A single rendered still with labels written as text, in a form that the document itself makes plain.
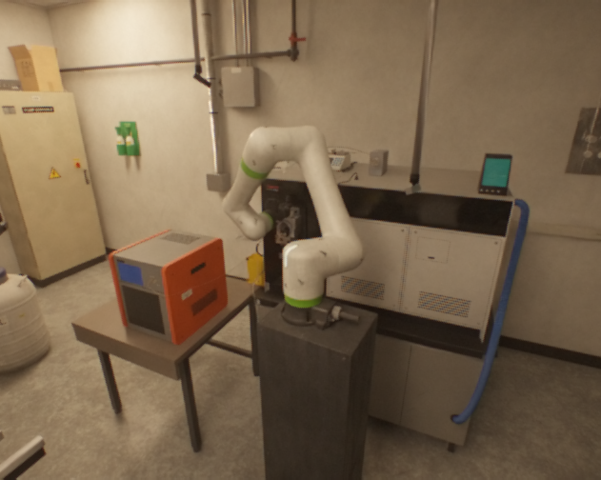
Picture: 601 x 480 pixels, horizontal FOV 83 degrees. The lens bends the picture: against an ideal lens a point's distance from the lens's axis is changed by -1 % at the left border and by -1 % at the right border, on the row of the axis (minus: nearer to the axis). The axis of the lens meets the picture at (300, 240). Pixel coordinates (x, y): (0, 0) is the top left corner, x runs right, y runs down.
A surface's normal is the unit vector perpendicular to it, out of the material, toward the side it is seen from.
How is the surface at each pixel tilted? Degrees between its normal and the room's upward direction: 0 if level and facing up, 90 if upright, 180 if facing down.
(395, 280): 90
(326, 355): 90
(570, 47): 90
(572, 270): 90
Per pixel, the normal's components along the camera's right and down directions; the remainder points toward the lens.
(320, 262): 0.55, 0.25
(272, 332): -0.49, 0.31
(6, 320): 0.76, 0.23
